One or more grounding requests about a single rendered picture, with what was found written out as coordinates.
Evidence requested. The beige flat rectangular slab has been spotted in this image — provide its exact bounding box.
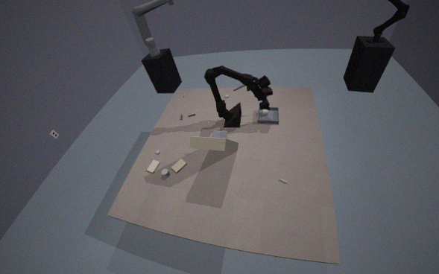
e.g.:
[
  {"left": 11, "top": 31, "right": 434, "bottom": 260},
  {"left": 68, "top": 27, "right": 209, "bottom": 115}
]
[
  {"left": 171, "top": 159, "right": 187, "bottom": 173},
  {"left": 147, "top": 160, "right": 160, "bottom": 173}
]

